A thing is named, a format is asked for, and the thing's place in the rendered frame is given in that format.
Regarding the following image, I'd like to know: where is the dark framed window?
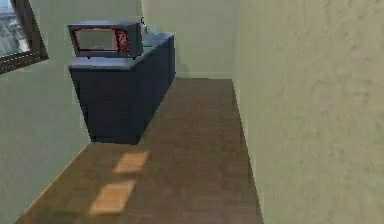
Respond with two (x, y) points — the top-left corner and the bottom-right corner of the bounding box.
(0, 0), (50, 76)

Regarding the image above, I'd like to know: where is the pale kettle with black knob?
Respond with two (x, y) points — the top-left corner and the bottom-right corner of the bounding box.
(140, 17), (149, 44)

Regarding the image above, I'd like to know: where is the dark blue kitchen counter cabinet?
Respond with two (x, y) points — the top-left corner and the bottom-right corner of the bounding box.
(67, 32), (177, 146)

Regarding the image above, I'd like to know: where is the grey microwave with red trim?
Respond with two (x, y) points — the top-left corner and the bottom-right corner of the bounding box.
(67, 20), (145, 60)

